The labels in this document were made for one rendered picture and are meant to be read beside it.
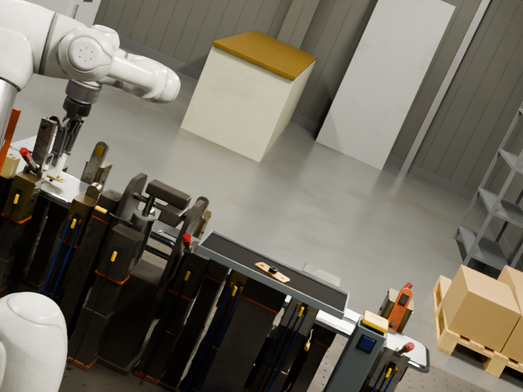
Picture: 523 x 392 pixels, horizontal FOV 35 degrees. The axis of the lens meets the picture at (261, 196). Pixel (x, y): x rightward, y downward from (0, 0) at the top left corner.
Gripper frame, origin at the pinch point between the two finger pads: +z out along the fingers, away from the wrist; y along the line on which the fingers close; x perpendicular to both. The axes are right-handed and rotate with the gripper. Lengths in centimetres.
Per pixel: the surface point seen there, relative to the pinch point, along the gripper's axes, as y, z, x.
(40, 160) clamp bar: -15.7, -4.9, -1.0
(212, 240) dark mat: -32, -11, -53
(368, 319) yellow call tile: -36, -11, -94
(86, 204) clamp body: -22.4, -2.0, -18.6
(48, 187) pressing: -5.2, 5.1, -1.8
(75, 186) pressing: 4.2, 5.1, -5.9
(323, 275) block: 16, 2, -82
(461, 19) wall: 809, -88, -128
